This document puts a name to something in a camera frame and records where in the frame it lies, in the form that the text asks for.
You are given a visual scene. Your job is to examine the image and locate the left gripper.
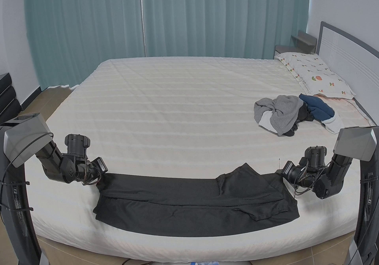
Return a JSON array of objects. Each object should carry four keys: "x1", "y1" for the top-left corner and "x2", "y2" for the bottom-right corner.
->
[{"x1": 85, "y1": 157, "x2": 108, "y2": 183}]

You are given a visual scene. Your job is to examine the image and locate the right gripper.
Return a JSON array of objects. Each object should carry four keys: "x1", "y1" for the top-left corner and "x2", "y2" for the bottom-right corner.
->
[{"x1": 281, "y1": 161, "x2": 302, "y2": 185}]

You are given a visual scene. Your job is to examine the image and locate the black long-sleeved top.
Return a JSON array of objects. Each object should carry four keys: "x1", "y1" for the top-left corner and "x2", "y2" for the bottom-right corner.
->
[{"x1": 93, "y1": 162, "x2": 300, "y2": 238}]

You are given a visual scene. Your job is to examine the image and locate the pile of clothes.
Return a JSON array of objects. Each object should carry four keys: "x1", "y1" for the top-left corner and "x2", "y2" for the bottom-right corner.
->
[{"x1": 254, "y1": 94, "x2": 344, "y2": 137}]

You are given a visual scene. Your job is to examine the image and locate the bed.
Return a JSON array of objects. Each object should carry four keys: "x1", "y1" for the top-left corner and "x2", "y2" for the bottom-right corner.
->
[{"x1": 25, "y1": 21, "x2": 379, "y2": 265}]

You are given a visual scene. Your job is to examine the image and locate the white printed pillow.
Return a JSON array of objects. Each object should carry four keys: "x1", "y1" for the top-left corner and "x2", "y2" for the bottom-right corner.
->
[{"x1": 274, "y1": 52, "x2": 356, "y2": 100}]

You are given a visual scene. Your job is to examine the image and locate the black chest of drawers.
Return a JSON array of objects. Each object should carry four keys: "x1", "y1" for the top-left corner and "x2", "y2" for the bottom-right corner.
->
[{"x1": 0, "y1": 73, "x2": 22, "y2": 123}]

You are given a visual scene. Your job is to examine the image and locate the grey bedside table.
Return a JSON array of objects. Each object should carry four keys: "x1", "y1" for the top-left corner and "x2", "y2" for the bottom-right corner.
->
[{"x1": 275, "y1": 30, "x2": 318, "y2": 57}]

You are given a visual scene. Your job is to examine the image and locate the blue-green curtain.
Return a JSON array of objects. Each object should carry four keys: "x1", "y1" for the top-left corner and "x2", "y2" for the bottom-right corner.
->
[
  {"x1": 25, "y1": 0, "x2": 145, "y2": 91},
  {"x1": 142, "y1": 0, "x2": 310, "y2": 60}
]

